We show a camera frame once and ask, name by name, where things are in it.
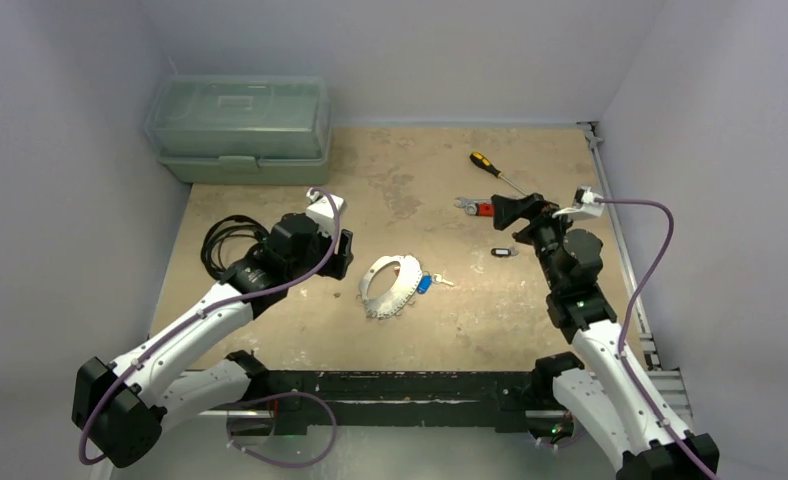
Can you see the red handled adjustable wrench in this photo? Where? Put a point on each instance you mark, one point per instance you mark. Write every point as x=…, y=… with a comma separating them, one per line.
x=475, y=207

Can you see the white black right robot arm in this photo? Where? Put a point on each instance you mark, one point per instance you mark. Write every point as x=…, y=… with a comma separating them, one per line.
x=600, y=382

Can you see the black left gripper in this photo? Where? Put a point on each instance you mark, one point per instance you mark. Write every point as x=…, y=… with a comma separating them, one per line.
x=336, y=263

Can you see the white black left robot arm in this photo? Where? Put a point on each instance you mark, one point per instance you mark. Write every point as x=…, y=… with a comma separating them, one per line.
x=123, y=406

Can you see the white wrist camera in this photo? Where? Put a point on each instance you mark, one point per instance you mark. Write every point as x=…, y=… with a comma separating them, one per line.
x=587, y=204
x=325, y=209

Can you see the green plastic toolbox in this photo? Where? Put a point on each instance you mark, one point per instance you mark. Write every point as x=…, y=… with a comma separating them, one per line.
x=242, y=129

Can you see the perforated metal key plate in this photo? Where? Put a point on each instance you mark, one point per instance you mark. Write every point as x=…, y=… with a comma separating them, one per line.
x=390, y=303

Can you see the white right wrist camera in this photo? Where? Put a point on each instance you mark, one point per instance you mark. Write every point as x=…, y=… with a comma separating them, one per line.
x=587, y=204

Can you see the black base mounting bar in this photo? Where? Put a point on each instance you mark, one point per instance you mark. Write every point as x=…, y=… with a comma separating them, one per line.
x=507, y=402

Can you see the aluminium side rail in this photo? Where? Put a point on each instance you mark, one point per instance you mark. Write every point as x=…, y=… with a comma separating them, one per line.
x=650, y=358

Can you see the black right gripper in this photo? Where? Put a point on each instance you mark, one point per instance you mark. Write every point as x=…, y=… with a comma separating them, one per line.
x=533, y=216

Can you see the yellow black screwdriver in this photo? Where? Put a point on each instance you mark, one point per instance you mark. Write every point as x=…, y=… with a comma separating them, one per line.
x=484, y=164

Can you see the blue key tag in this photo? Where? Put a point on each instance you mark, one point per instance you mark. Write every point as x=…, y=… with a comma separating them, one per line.
x=424, y=284

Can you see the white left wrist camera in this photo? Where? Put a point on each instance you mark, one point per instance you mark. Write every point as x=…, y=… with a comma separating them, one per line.
x=325, y=209

